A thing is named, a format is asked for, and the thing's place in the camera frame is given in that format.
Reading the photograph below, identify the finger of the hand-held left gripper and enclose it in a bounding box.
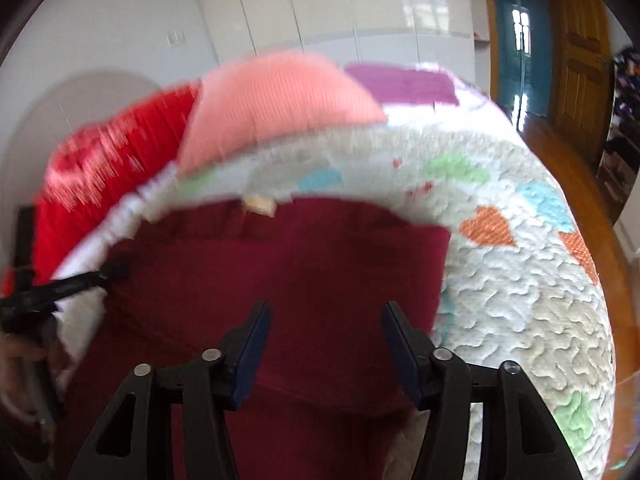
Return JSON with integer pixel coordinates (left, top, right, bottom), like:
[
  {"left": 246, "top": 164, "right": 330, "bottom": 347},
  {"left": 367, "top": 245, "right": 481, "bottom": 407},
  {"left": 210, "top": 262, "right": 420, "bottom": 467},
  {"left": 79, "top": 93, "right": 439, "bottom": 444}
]
[{"left": 0, "top": 257, "right": 130, "bottom": 333}]

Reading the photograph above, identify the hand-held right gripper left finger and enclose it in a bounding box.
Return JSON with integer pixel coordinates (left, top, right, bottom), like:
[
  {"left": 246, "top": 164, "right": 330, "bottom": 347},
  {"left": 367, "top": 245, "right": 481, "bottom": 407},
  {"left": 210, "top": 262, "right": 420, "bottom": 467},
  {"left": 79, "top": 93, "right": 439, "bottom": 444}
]
[{"left": 75, "top": 301, "right": 273, "bottom": 480}]

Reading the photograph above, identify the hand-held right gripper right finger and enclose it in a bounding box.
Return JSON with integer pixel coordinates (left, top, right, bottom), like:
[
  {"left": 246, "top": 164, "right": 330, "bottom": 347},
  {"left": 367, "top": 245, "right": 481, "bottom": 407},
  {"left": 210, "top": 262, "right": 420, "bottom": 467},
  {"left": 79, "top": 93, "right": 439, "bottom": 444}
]
[{"left": 381, "top": 300, "right": 585, "bottom": 480}]

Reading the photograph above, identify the dark red garment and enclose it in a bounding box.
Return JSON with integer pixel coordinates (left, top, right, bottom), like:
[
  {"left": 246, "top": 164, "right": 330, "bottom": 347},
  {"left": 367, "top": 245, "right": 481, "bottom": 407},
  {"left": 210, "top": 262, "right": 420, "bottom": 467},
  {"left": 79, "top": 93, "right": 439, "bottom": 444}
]
[{"left": 50, "top": 197, "right": 451, "bottom": 480}]

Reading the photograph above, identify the rack of clothes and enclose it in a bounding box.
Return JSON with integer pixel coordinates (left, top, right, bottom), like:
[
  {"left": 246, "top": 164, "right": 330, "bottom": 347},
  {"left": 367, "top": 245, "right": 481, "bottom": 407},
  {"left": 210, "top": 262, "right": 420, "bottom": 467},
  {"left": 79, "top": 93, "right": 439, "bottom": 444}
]
[{"left": 597, "top": 47, "right": 640, "bottom": 211}]

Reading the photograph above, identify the white quilt with coloured hearts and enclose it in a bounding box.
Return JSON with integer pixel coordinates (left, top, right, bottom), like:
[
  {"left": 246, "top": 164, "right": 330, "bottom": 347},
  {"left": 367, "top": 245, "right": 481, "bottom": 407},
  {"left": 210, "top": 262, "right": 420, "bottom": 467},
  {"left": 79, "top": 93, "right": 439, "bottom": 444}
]
[{"left": 50, "top": 72, "right": 621, "bottom": 480}]

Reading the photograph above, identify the red pillow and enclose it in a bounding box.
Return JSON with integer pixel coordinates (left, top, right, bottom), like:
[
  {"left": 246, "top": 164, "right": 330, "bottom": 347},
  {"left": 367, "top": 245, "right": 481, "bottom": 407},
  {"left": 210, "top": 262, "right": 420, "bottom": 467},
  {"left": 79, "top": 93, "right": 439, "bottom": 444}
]
[{"left": 0, "top": 85, "right": 202, "bottom": 297}]

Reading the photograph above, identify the coral pink pillow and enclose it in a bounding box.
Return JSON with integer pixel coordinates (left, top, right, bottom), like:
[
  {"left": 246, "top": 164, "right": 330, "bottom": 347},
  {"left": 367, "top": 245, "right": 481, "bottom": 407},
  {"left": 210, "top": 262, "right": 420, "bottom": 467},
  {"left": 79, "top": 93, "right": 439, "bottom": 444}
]
[{"left": 177, "top": 52, "right": 389, "bottom": 177}]

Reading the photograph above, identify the purple pillow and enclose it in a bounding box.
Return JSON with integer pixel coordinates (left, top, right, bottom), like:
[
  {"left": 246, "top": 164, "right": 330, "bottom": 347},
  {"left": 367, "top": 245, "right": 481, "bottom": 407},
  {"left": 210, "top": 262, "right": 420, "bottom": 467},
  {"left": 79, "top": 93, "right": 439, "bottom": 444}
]
[{"left": 345, "top": 62, "right": 461, "bottom": 107}]

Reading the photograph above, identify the teal door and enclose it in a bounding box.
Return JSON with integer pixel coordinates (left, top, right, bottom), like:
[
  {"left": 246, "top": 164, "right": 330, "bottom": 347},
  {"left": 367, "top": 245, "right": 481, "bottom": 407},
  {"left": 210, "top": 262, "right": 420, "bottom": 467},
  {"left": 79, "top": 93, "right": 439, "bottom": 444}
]
[{"left": 492, "top": 0, "right": 556, "bottom": 117}]

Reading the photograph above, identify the wooden door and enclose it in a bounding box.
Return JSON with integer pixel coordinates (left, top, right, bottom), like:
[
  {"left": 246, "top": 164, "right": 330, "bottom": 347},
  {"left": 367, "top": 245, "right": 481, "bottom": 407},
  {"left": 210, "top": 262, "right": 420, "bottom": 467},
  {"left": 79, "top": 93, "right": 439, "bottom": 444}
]
[{"left": 547, "top": 0, "right": 614, "bottom": 163}]

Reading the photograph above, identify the white glossy wardrobe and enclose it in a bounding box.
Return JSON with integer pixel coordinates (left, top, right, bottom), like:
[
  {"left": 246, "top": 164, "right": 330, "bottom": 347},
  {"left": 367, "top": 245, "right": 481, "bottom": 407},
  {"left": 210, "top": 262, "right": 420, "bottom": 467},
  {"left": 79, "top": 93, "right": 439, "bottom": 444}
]
[{"left": 192, "top": 0, "right": 477, "bottom": 68}]

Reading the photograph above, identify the wooden door frame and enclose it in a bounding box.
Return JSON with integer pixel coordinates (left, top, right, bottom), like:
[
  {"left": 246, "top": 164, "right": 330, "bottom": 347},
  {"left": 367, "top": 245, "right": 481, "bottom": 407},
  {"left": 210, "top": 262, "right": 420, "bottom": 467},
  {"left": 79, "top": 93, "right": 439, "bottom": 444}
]
[{"left": 476, "top": 0, "right": 502, "bottom": 102}]

